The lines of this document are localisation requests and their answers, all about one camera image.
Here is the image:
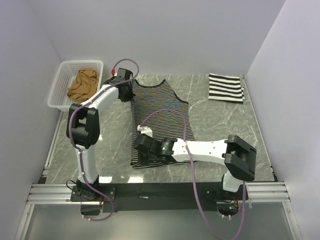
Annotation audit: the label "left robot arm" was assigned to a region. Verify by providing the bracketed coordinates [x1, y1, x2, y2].
[66, 68, 135, 201]

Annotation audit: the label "striped tank tops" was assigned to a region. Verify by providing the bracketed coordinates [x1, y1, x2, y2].
[129, 78, 196, 170]

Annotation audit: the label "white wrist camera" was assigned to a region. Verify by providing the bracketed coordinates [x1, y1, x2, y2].
[137, 125, 153, 138]
[111, 68, 118, 77]

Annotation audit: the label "black white striped tank top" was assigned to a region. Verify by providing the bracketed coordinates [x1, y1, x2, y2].
[208, 73, 245, 104]

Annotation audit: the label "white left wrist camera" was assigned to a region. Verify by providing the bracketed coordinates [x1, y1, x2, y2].
[111, 68, 118, 77]

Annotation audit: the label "white plastic basket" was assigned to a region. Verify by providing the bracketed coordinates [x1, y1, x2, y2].
[47, 60, 104, 112]

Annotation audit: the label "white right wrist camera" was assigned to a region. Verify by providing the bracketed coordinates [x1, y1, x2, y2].
[137, 125, 153, 138]

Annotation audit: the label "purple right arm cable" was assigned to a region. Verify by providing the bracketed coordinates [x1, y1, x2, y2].
[139, 108, 248, 240]

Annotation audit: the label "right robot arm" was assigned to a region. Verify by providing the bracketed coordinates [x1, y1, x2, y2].
[133, 134, 257, 200]

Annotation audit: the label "black base beam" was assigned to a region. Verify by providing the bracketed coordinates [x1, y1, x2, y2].
[69, 182, 251, 216]

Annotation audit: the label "mustard garment in basket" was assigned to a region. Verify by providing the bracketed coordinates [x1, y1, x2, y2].
[67, 68, 100, 104]

